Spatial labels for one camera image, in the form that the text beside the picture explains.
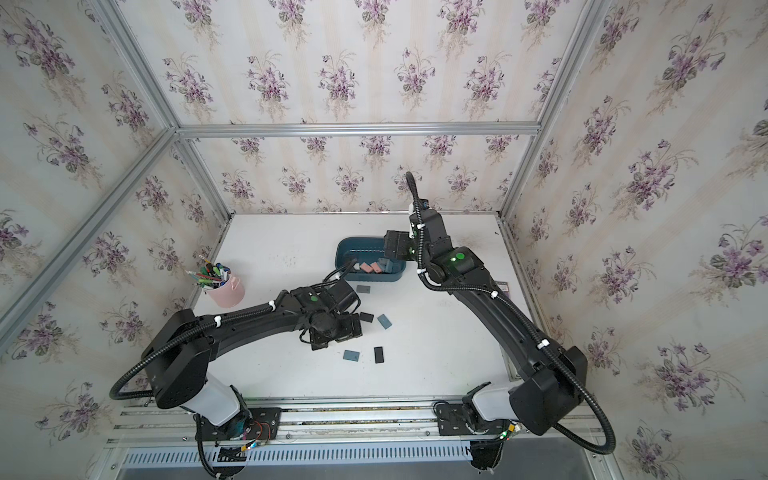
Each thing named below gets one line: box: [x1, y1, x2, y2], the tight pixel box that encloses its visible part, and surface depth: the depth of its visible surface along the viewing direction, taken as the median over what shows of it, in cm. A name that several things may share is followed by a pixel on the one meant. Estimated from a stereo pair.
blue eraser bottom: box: [342, 350, 360, 362], surface depth 86 cm
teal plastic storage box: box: [335, 237, 406, 282], surface depth 105 cm
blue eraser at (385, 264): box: [377, 257, 393, 273], surface depth 104 cm
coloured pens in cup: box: [184, 260, 231, 289], surface depth 90 cm
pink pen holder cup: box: [206, 273, 245, 309], surface depth 94 cm
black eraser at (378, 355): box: [374, 346, 385, 364], surface depth 86 cm
